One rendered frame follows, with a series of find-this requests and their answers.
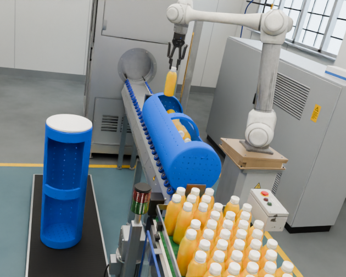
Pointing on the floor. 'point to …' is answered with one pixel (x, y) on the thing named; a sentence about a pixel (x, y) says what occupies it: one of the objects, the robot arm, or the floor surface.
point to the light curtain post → (190, 64)
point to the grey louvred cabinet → (294, 129)
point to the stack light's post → (132, 249)
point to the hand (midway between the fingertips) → (174, 64)
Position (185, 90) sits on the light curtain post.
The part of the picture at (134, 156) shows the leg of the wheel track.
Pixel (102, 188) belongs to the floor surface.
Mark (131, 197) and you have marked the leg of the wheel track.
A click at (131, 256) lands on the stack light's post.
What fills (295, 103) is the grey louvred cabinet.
